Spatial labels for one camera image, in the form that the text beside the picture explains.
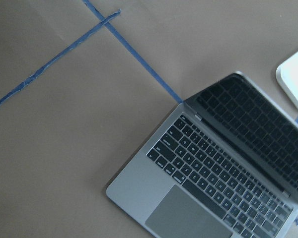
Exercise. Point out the grey laptop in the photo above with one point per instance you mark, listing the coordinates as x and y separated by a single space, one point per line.
224 164

